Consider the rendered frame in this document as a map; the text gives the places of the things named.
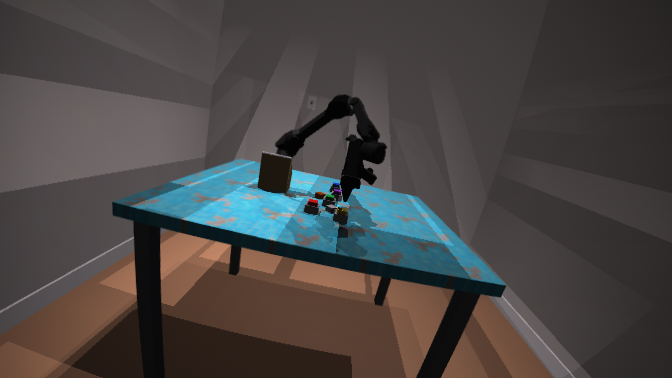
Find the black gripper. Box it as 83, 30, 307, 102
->
340, 155, 363, 202

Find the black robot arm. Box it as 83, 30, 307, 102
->
276, 95, 387, 185

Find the green button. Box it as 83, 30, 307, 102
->
322, 194, 336, 206

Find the red button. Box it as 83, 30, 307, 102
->
304, 199, 320, 214

